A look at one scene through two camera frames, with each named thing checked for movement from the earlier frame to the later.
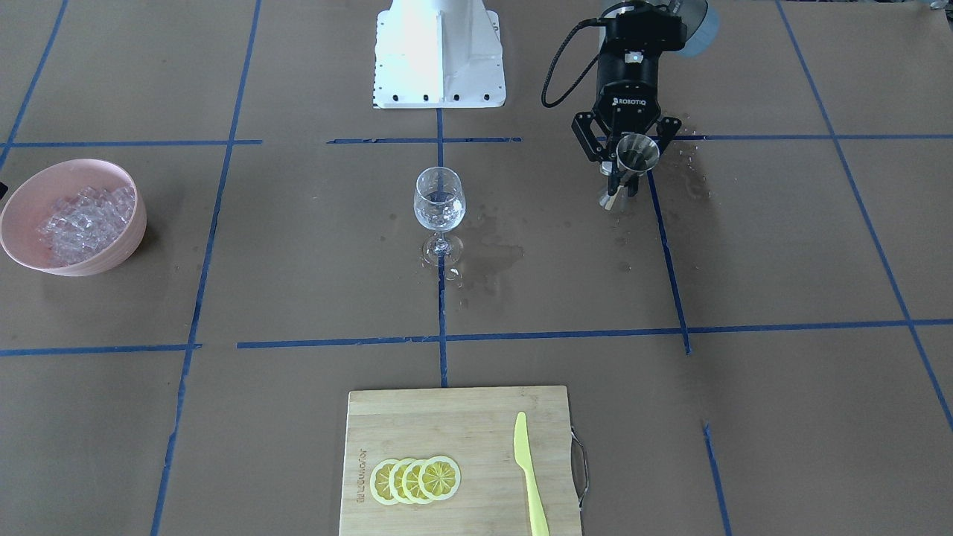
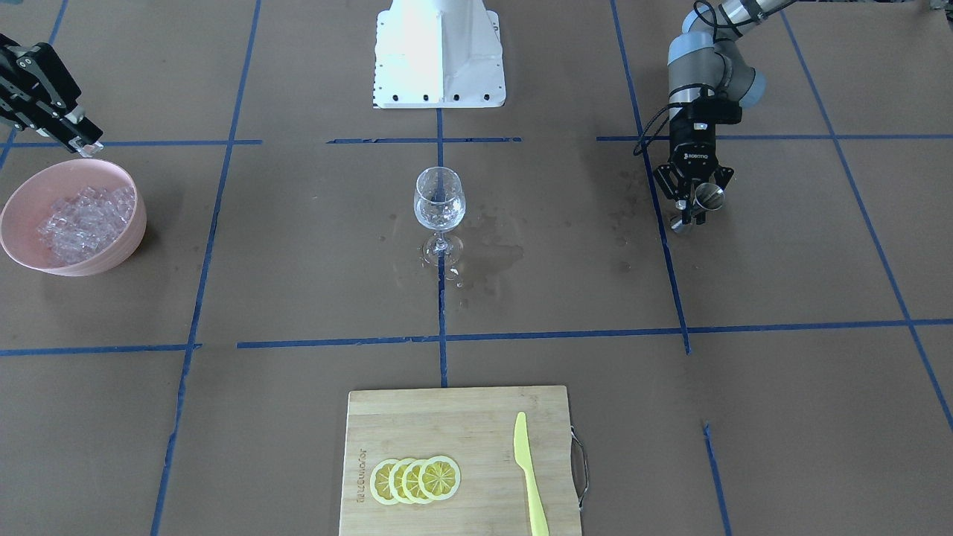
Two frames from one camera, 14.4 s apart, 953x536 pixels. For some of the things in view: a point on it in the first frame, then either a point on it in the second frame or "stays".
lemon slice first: [380, 481] stays
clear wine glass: [439, 204] stays
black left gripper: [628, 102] to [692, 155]
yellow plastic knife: [539, 523] stays
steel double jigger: [636, 153] to [709, 196]
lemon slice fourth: [439, 478] stays
